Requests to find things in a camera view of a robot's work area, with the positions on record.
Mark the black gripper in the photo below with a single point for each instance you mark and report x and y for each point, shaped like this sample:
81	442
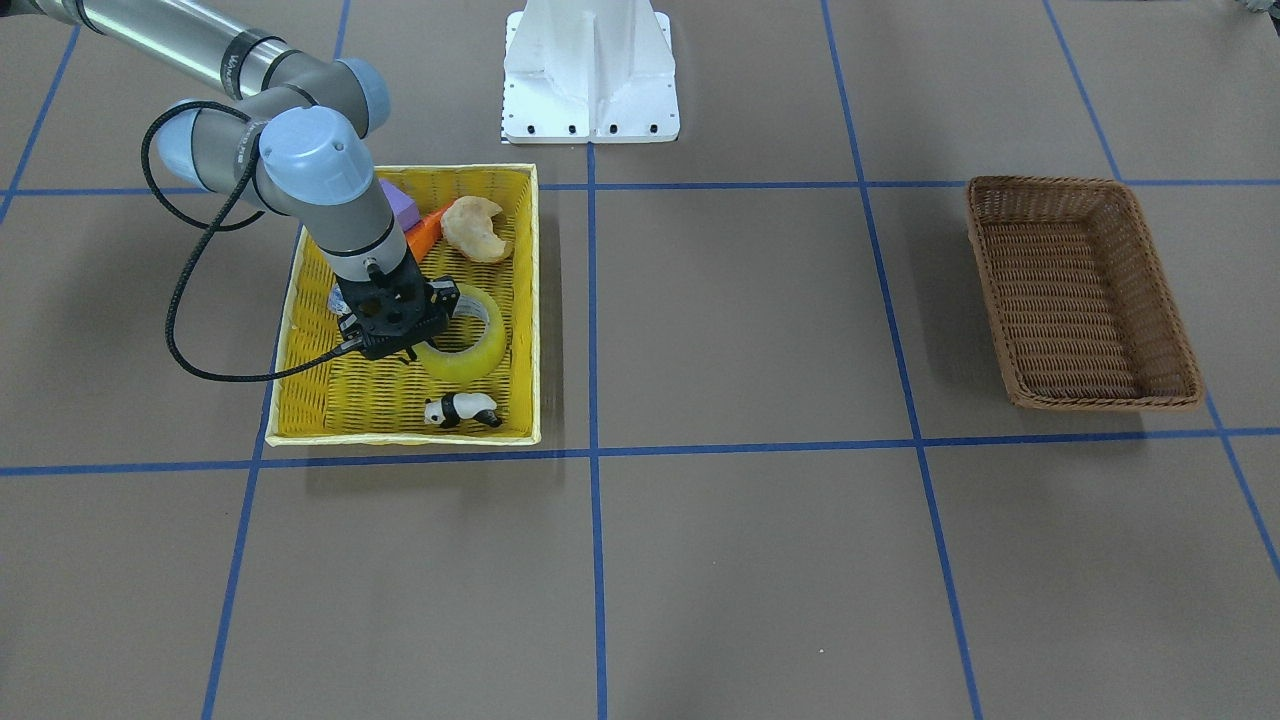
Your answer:
443	299

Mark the clear packing tape roll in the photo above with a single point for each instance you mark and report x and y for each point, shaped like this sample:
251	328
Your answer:
477	360

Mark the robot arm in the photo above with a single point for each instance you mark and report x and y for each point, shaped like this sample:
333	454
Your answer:
290	140

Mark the yellow woven basket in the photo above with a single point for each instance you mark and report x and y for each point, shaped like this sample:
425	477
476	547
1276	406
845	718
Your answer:
355	401

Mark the brown wicker basket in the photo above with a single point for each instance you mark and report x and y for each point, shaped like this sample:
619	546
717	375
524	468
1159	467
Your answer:
1079	308

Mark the orange toy carrot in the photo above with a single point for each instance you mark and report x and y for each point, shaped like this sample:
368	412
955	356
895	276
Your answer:
422	236

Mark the purple foam block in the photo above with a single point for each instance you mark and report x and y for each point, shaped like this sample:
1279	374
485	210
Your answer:
404	208

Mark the panda toy figure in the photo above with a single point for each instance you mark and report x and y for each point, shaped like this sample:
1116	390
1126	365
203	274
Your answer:
453	409

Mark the toy croissant bread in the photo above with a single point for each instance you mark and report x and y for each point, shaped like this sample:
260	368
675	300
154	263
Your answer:
468	227

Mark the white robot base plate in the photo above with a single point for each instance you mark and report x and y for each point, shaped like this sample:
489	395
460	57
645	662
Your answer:
589	72

